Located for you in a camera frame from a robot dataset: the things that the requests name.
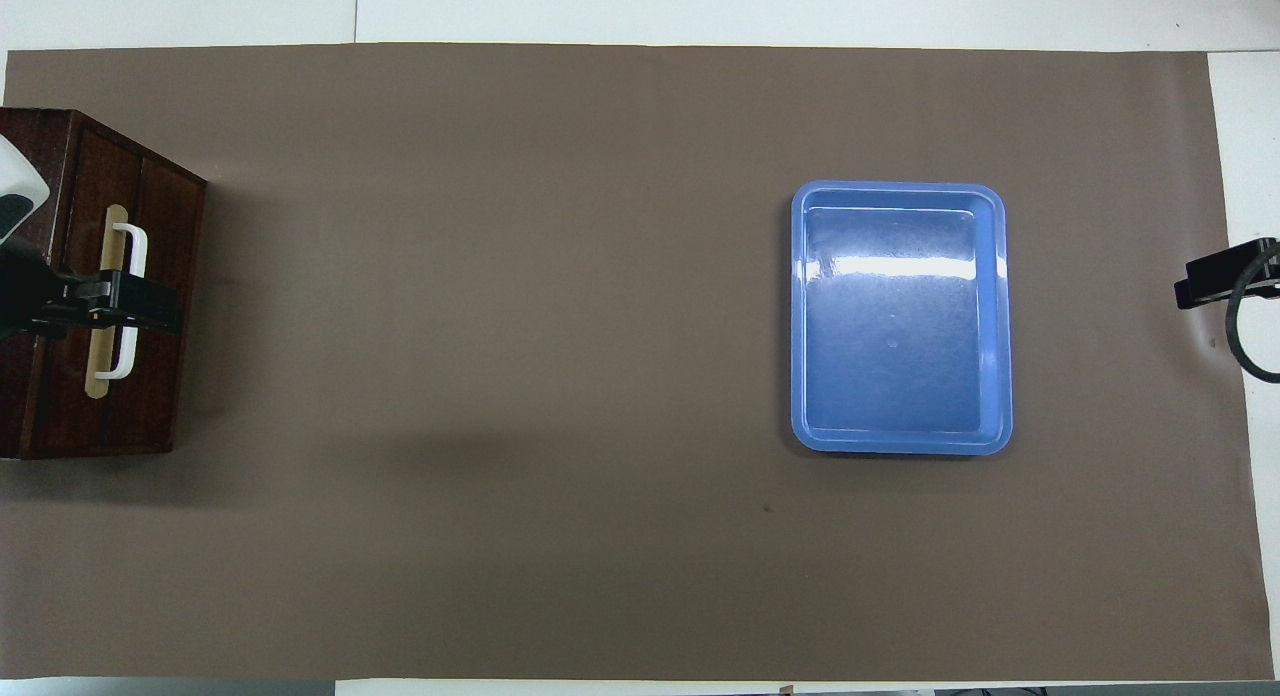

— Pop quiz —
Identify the brown table mat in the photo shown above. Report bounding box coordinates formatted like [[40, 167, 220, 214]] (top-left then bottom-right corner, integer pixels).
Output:
[[0, 43, 1276, 680]]

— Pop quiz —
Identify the white drawer handle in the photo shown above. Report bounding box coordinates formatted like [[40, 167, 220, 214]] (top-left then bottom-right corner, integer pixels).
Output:
[[95, 222, 149, 380]]

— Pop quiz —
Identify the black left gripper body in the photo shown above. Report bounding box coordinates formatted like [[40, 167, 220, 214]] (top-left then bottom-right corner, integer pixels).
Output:
[[0, 244, 63, 339]]

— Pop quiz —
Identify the dark wooden drawer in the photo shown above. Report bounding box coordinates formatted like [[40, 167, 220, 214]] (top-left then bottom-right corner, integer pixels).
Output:
[[20, 111, 146, 459]]

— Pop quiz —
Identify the blue plastic tray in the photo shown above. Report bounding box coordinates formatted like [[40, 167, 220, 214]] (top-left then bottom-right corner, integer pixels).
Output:
[[790, 180, 1014, 457]]

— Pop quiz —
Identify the dark wooden drawer cabinet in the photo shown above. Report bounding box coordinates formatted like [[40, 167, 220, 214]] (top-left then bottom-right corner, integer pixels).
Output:
[[0, 108, 208, 462]]

